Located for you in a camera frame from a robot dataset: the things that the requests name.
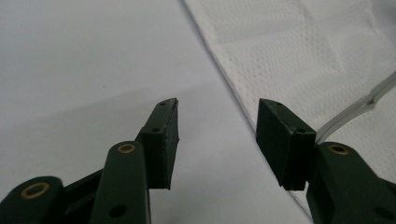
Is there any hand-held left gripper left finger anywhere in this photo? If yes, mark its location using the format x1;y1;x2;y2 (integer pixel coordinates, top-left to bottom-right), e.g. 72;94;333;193
89;97;180;224

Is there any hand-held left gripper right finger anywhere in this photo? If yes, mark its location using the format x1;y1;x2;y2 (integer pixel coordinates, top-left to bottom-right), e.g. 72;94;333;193
255;98;396;224

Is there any white paper towel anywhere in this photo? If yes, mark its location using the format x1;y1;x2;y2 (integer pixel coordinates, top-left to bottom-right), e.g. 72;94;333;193
182;0;396;218

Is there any grey flat cable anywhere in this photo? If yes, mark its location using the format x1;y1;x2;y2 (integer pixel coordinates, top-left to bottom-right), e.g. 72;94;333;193
315;71;396;144

